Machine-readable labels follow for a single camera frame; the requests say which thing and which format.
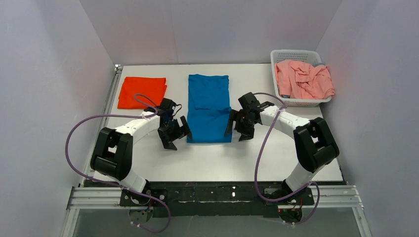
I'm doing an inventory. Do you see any blue t shirt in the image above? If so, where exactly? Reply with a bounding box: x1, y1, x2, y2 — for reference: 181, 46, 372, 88
187, 74, 232, 144

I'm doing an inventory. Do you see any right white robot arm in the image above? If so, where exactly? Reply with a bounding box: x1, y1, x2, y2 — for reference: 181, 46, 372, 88
224, 92, 339, 202

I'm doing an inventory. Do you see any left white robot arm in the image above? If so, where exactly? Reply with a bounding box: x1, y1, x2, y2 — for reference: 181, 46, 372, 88
90, 98, 192, 193

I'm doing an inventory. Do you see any folded orange t shirt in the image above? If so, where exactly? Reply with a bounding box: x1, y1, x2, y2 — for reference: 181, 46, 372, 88
117, 77, 167, 110

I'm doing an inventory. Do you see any pink t shirt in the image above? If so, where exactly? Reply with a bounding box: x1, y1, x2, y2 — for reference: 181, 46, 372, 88
275, 60, 335, 100

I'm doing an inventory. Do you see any white plastic basket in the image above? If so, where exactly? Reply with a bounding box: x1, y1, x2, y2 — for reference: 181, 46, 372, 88
270, 49, 332, 107

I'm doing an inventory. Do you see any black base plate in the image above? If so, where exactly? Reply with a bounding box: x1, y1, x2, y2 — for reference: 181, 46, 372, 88
119, 181, 315, 219

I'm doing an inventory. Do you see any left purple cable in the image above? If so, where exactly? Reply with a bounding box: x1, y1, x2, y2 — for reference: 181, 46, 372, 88
65, 94, 172, 234

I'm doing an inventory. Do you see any aluminium frame rail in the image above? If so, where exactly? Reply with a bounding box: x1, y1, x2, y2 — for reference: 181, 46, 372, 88
62, 64, 371, 237

